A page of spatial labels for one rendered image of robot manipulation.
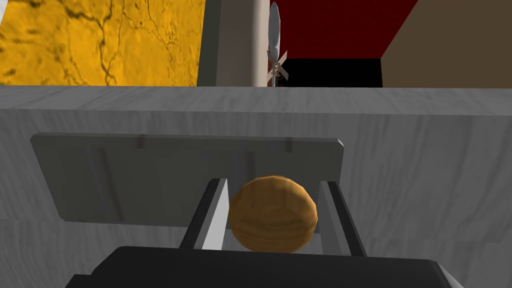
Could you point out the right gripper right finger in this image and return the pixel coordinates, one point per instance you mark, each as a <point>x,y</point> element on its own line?
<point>336,220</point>

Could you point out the grey drawer front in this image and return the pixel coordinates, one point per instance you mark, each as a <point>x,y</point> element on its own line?
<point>132,180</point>

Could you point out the brown wooden ball knob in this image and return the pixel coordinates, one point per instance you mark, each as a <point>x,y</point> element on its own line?
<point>273,214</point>

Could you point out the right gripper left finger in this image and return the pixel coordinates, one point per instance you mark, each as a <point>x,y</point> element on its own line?
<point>212,218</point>

